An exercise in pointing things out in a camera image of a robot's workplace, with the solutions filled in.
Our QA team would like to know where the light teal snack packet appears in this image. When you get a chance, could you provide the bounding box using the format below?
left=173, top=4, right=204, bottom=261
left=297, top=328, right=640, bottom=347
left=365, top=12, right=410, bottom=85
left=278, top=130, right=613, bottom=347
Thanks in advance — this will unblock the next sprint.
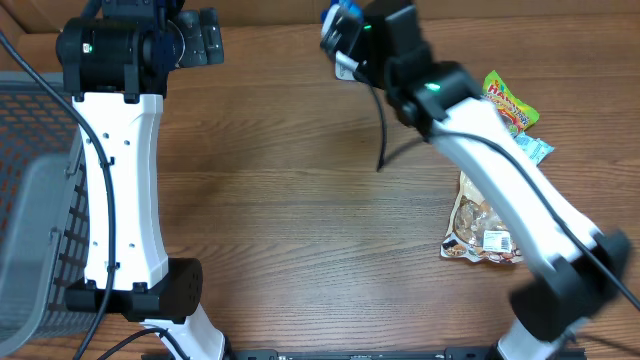
left=514, top=132, right=555, bottom=165

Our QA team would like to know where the green Haribo candy bag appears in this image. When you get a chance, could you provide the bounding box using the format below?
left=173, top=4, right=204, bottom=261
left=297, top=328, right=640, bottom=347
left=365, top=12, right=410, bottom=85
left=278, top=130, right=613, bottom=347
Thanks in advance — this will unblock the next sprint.
left=483, top=70, right=540, bottom=137

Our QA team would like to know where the beige brown snack bag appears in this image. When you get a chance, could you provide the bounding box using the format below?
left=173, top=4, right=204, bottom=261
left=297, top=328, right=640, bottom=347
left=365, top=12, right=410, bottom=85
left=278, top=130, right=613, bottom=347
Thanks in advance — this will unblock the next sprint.
left=440, top=172, right=523, bottom=264

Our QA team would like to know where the white barcode scanner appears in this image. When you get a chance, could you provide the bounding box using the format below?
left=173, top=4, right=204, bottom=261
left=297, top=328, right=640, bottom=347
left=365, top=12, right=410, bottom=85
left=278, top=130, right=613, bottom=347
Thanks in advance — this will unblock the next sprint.
left=335, top=51, right=369, bottom=84

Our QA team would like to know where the grey plastic mesh basket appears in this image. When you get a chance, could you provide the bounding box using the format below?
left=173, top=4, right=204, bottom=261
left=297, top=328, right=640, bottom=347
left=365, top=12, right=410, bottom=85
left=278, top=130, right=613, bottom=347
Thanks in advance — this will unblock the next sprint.
left=1, top=71, right=94, bottom=356

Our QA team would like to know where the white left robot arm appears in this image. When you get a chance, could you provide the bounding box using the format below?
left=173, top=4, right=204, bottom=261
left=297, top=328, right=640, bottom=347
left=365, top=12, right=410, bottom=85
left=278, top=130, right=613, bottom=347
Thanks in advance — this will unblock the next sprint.
left=56, top=1, right=231, bottom=359

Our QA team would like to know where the blue snack bar wrapper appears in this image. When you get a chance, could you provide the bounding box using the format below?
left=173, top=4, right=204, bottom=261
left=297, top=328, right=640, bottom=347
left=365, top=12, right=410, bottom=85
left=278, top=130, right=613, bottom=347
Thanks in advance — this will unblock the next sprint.
left=321, top=0, right=364, bottom=23

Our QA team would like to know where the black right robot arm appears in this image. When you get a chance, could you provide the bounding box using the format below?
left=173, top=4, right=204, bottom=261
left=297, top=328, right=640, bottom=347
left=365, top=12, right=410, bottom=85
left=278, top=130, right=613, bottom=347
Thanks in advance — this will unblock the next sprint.
left=320, top=1, right=631, bottom=359

